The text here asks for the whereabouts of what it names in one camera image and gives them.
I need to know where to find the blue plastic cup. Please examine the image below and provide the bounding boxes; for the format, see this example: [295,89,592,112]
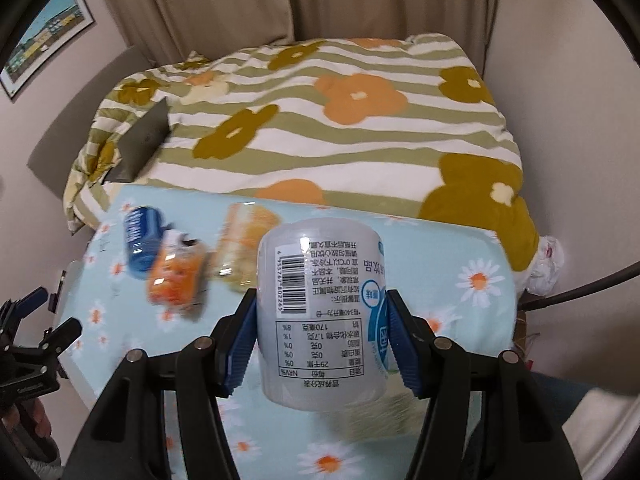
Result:
[124,206,167,280]

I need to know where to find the yellow clear cup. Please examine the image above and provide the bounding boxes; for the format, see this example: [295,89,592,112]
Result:
[209,203,281,292]

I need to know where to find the white plastic bag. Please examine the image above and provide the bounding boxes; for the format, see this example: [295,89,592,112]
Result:
[514,236,565,297]

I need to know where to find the daisy print tablecloth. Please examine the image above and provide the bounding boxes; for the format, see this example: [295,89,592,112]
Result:
[58,185,516,479]

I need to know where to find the orange cartoon bottle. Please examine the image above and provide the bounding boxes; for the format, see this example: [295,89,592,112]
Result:
[146,229,208,323]

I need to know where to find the grey headboard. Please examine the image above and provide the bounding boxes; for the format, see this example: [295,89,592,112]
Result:
[27,47,153,200]

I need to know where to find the dark grey laptop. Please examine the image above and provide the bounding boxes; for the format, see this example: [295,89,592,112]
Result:
[105,99,170,183]

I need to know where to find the striped floral duvet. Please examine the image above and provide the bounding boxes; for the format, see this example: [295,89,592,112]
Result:
[62,34,539,272]

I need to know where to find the beige curtain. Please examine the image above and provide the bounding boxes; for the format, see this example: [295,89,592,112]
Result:
[105,0,497,70]

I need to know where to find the black cable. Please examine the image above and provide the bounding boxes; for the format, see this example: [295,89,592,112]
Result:
[516,260,640,312]

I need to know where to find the framed wall picture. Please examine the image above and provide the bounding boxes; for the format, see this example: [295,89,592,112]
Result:
[1,0,94,101]

